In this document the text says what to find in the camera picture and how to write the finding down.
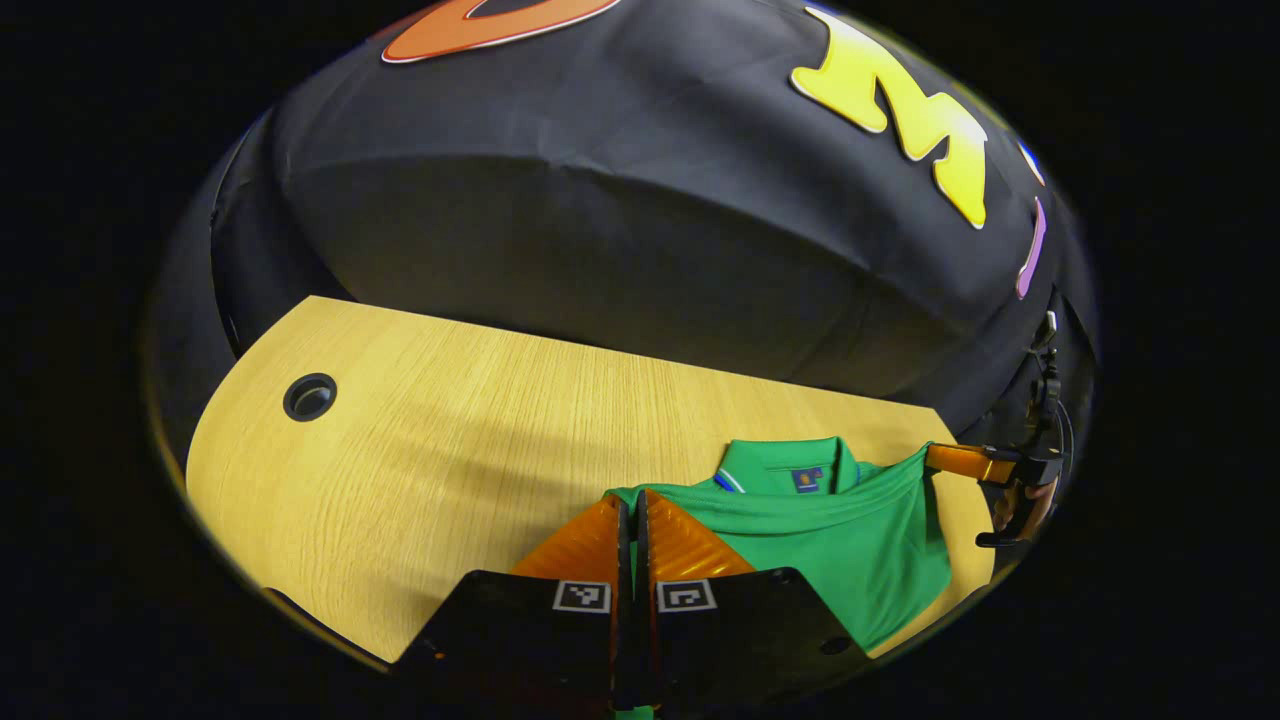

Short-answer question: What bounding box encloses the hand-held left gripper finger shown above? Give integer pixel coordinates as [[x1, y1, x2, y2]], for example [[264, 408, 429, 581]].
[[395, 492, 633, 709], [636, 489, 867, 711]]

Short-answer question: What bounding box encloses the green polo T-shirt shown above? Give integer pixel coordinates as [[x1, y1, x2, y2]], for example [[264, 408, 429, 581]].
[[603, 436, 953, 720]]

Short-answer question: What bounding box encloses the black backdrop cloth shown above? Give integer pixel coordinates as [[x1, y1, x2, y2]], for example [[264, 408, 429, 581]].
[[150, 0, 1101, 471]]

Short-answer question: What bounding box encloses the round black cable hole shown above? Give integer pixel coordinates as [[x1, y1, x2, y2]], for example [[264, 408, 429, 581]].
[[282, 372, 339, 423]]

